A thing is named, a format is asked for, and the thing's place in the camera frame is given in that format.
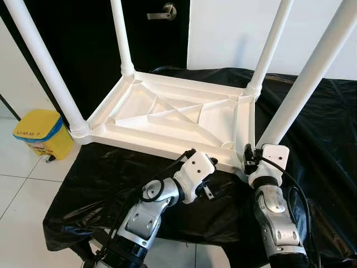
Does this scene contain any white plastic table top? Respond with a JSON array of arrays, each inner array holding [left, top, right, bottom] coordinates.
[[71, 70, 258, 179]]

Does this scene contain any white plastic table leg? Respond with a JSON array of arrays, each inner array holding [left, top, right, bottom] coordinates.
[[110, 0, 136, 76], [255, 0, 357, 149], [2, 0, 90, 137], [244, 0, 294, 97]]

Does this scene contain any black plastic cover sheet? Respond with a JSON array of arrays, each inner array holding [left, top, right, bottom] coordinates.
[[44, 66, 357, 263]]

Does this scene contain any black door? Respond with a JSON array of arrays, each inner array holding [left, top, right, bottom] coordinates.
[[0, 0, 190, 121]]

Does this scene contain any yellow bin with blue band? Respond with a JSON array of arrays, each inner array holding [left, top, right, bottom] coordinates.
[[13, 109, 74, 161]]

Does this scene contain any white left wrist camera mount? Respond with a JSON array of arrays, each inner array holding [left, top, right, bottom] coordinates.
[[174, 149, 218, 204]]

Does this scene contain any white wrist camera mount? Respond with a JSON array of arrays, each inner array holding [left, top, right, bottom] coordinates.
[[248, 144, 290, 188], [174, 149, 218, 204]]

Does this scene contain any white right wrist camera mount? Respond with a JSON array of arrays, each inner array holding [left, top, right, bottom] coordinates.
[[248, 144, 290, 188]]

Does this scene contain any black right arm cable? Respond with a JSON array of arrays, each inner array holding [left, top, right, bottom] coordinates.
[[257, 157, 313, 263]]

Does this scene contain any silver door lever handle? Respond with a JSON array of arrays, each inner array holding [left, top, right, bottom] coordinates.
[[147, 3, 177, 21]]

